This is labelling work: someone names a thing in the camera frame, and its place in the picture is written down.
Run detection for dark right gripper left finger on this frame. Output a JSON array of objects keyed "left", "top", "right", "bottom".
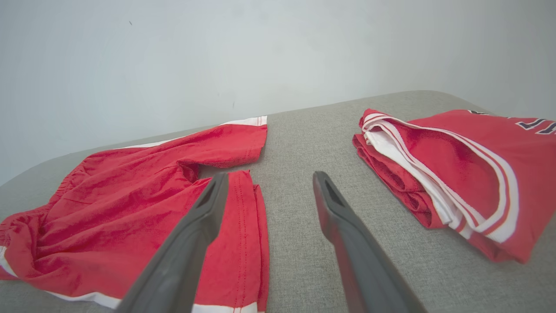
[{"left": 115, "top": 173, "right": 230, "bottom": 313}]

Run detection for grey fabric sofa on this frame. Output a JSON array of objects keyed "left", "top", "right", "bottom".
[{"left": 0, "top": 90, "right": 556, "bottom": 313}]

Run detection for red white Bulls jersey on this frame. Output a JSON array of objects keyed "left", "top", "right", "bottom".
[{"left": 352, "top": 108, "right": 556, "bottom": 265}]

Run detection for red shorts with white trim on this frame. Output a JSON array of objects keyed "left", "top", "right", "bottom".
[{"left": 0, "top": 115, "right": 270, "bottom": 313}]

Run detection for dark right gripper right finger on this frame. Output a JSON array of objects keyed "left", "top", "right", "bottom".
[{"left": 312, "top": 171, "right": 429, "bottom": 313}]

